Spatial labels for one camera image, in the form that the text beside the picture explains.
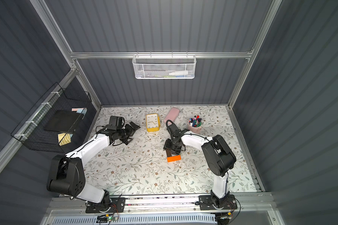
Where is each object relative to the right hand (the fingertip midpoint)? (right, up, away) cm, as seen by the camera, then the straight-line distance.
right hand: (166, 152), depth 90 cm
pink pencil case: (+4, +24, +21) cm, 32 cm away
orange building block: (+6, -4, 0) cm, 8 cm away
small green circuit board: (-27, -29, -21) cm, 44 cm away
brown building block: (+2, -1, +1) cm, 2 cm away
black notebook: (-55, +20, -15) cm, 60 cm away
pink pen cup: (+19, +17, +3) cm, 26 cm away
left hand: (-17, +13, -2) cm, 21 cm away
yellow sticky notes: (-44, +13, -29) cm, 54 cm away
